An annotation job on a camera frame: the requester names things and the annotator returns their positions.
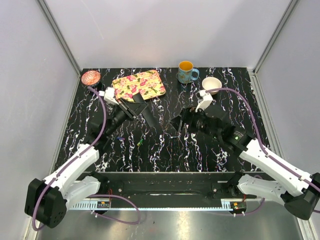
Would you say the blue mug yellow inside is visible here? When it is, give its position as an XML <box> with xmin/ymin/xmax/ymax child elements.
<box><xmin>177</xmin><ymin>60</ymin><xmax>200</xmax><ymax>84</ymax></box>

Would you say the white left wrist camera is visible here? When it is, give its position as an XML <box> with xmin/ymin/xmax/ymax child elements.
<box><xmin>98</xmin><ymin>86</ymin><xmax>119</xmax><ymax>106</ymax></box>

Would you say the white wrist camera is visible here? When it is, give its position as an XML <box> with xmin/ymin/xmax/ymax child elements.
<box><xmin>98</xmin><ymin>86</ymin><xmax>119</xmax><ymax>106</ymax></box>
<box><xmin>195</xmin><ymin>90</ymin><xmax>213</xmax><ymax>113</ymax></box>

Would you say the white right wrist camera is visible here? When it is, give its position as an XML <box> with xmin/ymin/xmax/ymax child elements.
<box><xmin>195</xmin><ymin>90</ymin><xmax>213</xmax><ymax>113</ymax></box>

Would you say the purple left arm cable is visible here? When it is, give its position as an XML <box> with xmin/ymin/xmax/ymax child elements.
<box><xmin>32</xmin><ymin>86</ymin><xmax>141</xmax><ymax>231</ymax></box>

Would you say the floral rectangular tray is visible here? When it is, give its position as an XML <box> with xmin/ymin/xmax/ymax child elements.
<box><xmin>112</xmin><ymin>69</ymin><xmax>166</xmax><ymax>102</ymax></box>

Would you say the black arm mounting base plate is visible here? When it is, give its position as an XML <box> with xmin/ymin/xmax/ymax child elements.
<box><xmin>79</xmin><ymin>171</ymin><xmax>258</xmax><ymax>209</ymax></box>

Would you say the slotted aluminium cable duct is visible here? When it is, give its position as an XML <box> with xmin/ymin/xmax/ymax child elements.
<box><xmin>69</xmin><ymin>195</ymin><xmax>242</xmax><ymax>212</ymax></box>

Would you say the black remote control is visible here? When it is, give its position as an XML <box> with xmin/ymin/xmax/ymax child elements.
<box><xmin>142</xmin><ymin>107</ymin><xmax>157</xmax><ymax>127</ymax></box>

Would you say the red patterned bowl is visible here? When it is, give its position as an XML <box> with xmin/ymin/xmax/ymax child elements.
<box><xmin>81</xmin><ymin>70</ymin><xmax>101</xmax><ymax>86</ymax></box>

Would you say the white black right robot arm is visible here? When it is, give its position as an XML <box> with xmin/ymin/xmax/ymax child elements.
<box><xmin>170</xmin><ymin>107</ymin><xmax>320</xmax><ymax>220</ymax></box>

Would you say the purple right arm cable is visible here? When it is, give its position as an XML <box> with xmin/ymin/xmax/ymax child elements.
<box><xmin>204</xmin><ymin>87</ymin><xmax>320</xmax><ymax>216</ymax></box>

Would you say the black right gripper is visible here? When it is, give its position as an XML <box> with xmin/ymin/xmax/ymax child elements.
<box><xmin>168</xmin><ymin>104</ymin><xmax>221</xmax><ymax>140</ymax></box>

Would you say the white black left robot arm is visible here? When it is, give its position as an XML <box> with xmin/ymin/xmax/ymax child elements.
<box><xmin>24</xmin><ymin>96</ymin><xmax>148</xmax><ymax>231</ymax></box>

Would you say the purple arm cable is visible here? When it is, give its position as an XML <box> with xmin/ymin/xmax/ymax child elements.
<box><xmin>204</xmin><ymin>87</ymin><xmax>320</xmax><ymax>216</ymax></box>
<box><xmin>32</xmin><ymin>86</ymin><xmax>141</xmax><ymax>231</ymax></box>

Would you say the cream white bowl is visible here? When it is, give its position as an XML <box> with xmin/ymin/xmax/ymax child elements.
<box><xmin>201</xmin><ymin>76</ymin><xmax>222</xmax><ymax>91</ymax></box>

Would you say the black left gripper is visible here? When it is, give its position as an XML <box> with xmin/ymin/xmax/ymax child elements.
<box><xmin>105</xmin><ymin>97</ymin><xmax>149</xmax><ymax>137</ymax></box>

